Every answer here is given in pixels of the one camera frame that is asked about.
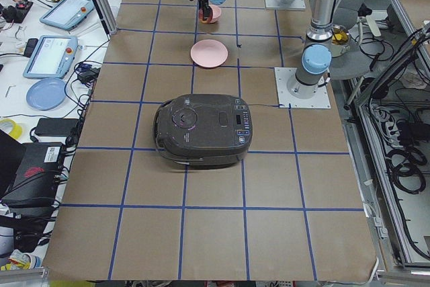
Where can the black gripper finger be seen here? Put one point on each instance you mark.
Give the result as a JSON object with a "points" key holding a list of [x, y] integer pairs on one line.
{"points": [[206, 8]]}

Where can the blue teach pendant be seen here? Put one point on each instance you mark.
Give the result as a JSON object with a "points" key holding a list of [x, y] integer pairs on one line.
{"points": [[67, 14], [52, 57]]}

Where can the far blue teach pendant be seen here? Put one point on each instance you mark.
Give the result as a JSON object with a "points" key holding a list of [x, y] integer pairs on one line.
{"points": [[67, 14]]}

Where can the near blue teach pendant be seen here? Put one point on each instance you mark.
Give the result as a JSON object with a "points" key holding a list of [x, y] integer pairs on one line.
{"points": [[52, 57]]}

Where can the yellow tape roll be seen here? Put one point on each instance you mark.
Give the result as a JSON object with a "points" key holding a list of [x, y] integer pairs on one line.
{"points": [[11, 128]]}

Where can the black computer box red logo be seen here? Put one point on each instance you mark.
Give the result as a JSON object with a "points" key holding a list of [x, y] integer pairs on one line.
{"points": [[37, 177]]}

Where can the pink bowl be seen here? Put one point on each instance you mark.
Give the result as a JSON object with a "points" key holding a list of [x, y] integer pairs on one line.
{"points": [[215, 14]]}

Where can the dark grey rice cooker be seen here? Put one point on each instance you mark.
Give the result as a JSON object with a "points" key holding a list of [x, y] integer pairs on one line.
{"points": [[203, 130]]}

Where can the blue plate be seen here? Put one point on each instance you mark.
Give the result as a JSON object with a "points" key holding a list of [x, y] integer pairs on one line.
{"points": [[46, 94]]}

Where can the pink plate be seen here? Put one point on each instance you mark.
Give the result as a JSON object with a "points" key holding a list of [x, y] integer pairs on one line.
{"points": [[209, 53]]}

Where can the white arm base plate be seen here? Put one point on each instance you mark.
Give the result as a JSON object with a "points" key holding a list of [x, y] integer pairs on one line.
{"points": [[292, 94]]}

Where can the black power adapter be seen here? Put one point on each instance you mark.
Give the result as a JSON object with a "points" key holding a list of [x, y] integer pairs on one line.
{"points": [[55, 127]]}

